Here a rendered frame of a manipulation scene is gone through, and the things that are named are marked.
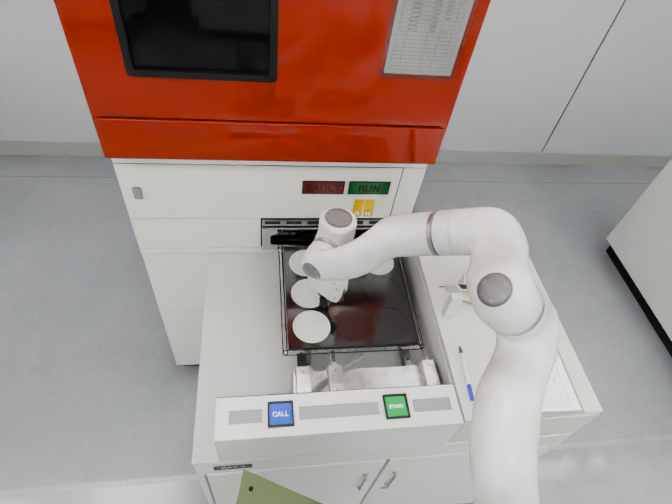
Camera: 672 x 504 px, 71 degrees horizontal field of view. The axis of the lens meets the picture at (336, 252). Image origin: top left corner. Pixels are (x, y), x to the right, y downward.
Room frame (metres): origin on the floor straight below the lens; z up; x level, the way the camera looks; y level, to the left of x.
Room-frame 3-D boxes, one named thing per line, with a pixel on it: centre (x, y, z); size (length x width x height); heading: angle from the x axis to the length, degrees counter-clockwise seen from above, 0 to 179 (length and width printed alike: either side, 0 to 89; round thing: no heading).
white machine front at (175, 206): (0.96, 0.19, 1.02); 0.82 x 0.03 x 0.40; 104
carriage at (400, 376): (0.54, -0.13, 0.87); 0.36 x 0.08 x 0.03; 104
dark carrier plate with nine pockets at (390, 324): (0.79, -0.05, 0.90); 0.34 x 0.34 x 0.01; 14
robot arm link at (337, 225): (0.73, 0.01, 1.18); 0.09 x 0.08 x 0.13; 160
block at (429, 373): (0.58, -0.29, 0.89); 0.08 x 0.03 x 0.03; 14
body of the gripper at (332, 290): (0.73, 0.01, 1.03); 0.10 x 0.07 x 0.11; 60
